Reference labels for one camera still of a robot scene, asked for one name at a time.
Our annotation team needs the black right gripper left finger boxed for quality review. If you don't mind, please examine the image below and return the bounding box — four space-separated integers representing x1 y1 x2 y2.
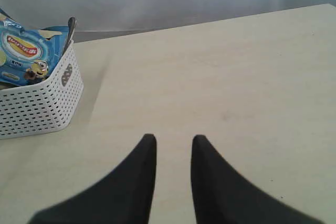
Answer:
29 134 157 223

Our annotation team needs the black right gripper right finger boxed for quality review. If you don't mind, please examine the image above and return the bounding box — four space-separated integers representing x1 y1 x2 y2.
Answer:
191 135 332 223

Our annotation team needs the steel table knife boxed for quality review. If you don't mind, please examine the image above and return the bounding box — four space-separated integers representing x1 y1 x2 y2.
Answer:
62 17 77 54

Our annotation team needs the white perforated plastic basket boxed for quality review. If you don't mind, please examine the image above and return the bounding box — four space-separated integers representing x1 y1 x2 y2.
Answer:
1 45 83 139

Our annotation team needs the blue snack packet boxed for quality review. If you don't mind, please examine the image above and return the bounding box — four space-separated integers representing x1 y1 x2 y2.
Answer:
1 10 69 87

